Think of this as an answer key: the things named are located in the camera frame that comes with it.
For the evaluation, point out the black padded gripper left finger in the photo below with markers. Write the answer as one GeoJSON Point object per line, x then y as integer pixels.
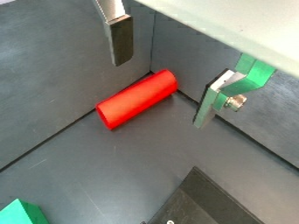
{"type": "Point", "coordinates": [119, 29]}

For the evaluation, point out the red cylinder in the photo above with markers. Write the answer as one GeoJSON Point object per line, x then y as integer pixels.
{"type": "Point", "coordinates": [131, 101]}

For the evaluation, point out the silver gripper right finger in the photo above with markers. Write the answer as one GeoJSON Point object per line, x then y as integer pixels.
{"type": "Point", "coordinates": [224, 92]}

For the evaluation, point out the black curved holder stand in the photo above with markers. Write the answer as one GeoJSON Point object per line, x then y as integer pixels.
{"type": "Point", "coordinates": [200, 202]}

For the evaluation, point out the green shape sorter block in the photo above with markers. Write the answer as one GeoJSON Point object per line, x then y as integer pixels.
{"type": "Point", "coordinates": [20, 212]}

